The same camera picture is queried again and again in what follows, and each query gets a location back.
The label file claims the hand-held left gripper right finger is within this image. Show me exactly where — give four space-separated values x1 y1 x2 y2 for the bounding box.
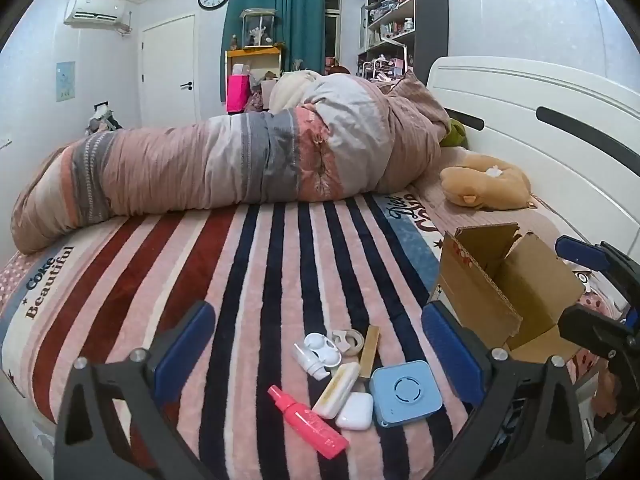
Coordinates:
421 302 587 480

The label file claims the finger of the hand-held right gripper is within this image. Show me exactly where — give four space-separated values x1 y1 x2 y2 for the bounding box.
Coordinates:
557 304 640 362
555 235 640 293

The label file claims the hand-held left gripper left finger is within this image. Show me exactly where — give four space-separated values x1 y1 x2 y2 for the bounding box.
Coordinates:
52 301 217 480

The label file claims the blue square speaker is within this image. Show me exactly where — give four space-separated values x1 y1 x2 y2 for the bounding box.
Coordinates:
369 360 444 427

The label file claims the brown cardboard box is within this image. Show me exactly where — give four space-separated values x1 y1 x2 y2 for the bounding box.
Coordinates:
429 222 586 366

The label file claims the tan flat stick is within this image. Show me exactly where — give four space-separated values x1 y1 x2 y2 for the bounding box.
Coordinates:
358 325 381 378

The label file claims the striped fleece blanket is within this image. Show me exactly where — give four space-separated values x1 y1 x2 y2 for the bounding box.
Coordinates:
0 180 640 480

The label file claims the clear tape roll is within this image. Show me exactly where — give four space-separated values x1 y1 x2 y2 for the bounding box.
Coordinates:
332 329 365 357

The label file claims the white earbuds case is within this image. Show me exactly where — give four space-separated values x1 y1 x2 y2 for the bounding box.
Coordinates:
336 392 374 430

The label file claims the brown plush toy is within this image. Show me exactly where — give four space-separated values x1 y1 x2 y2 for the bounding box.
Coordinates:
440 156 532 209

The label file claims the cream oblong case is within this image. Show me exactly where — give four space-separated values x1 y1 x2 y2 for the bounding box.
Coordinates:
312 361 362 419

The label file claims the small white bottle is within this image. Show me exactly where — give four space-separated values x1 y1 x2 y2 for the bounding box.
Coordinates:
292 342 333 380

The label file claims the white contact lens case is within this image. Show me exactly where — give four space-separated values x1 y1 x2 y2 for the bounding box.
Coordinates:
305 333 342 368

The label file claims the white bed headboard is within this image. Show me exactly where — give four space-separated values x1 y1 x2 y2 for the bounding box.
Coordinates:
427 56 640 261

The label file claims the pink spray bottle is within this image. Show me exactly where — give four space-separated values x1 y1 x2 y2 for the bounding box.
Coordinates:
267 385 349 460

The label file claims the green plush toy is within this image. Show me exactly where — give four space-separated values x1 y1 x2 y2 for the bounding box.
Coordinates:
440 119 468 149

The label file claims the pink grey striped quilt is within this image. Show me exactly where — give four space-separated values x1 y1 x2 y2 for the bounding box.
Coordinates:
11 71 451 255

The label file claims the dark toy figure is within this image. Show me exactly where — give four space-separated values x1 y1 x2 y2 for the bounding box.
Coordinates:
85 102 123 136

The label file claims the pink gift bag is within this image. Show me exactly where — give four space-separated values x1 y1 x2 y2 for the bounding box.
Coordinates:
226 74 250 114

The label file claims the white door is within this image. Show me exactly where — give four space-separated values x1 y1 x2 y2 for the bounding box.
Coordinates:
140 15 197 128

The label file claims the cream fluffy blanket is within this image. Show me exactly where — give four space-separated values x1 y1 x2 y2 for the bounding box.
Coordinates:
270 71 322 111

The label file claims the tall bookshelf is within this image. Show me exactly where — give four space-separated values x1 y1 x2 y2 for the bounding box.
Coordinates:
357 0 448 81

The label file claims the yellow shelf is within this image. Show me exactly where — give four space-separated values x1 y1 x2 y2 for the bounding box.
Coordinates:
225 46 285 91

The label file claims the glass display case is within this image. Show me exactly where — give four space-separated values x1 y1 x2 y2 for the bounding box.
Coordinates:
241 8 277 49

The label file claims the white air conditioner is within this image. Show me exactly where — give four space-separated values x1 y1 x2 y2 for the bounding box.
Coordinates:
63 0 126 27

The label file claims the teal curtain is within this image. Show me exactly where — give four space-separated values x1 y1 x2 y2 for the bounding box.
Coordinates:
221 0 327 103

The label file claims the light blue wall poster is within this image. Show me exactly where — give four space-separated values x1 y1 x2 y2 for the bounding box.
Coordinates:
56 61 76 102

